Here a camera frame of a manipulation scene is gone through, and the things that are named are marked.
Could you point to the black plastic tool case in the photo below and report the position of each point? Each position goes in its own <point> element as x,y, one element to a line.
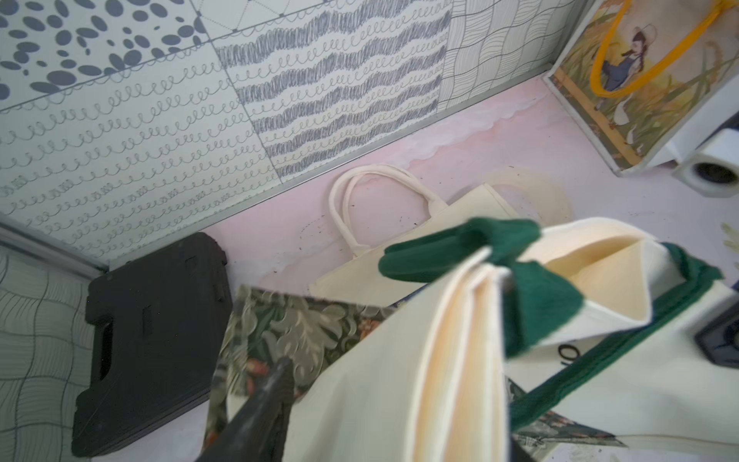
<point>159,322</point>

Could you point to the green handled floral tote bag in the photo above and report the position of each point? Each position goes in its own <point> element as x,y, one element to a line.
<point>463,344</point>

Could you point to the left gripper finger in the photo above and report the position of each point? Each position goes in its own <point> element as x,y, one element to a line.
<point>259,430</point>

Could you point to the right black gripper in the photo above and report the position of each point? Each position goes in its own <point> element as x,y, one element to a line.
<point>718,341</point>

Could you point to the yellow handled illustrated tote bag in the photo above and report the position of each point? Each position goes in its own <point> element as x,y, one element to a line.
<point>634,72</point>

